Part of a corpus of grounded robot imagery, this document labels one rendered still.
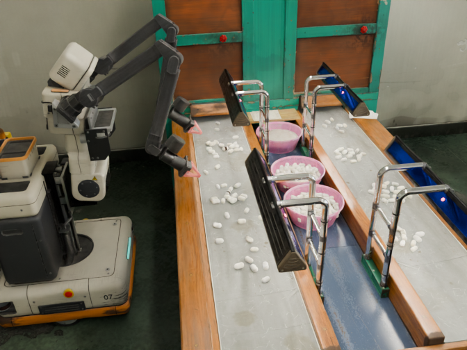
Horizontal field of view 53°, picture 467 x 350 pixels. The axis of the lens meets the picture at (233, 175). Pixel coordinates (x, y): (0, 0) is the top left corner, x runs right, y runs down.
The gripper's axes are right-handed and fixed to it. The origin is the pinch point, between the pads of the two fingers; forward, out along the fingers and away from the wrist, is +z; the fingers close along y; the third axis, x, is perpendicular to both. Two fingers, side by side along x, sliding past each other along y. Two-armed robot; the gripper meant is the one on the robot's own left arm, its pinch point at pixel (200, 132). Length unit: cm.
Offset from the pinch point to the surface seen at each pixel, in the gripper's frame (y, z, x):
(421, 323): -132, 52, -30
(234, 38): 42, -6, -45
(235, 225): -69, 15, 4
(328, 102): 37, 64, -50
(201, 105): 38.6, 2.6, -2.2
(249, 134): 12.4, 27.2, -11.2
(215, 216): -61, 9, 9
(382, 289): -112, 53, -24
